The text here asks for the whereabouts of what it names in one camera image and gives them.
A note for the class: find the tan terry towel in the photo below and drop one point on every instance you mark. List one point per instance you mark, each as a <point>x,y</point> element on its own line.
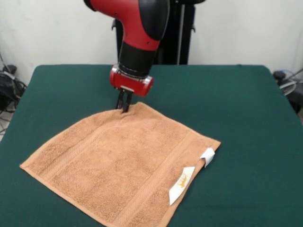
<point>123,165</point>

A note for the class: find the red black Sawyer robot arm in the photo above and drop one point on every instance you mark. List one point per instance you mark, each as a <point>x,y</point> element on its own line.
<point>142,30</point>

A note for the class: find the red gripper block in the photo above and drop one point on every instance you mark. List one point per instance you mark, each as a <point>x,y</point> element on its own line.
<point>132,84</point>

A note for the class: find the small black device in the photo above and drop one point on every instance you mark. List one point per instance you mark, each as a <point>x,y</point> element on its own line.
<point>10,69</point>

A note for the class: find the black round knob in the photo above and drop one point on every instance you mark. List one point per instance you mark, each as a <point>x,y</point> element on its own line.
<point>279,75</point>

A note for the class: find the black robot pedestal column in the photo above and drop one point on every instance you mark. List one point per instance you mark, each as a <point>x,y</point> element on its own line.
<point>177,35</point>

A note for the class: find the dark green table cloth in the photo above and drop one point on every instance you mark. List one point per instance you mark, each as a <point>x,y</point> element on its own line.
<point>248,118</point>

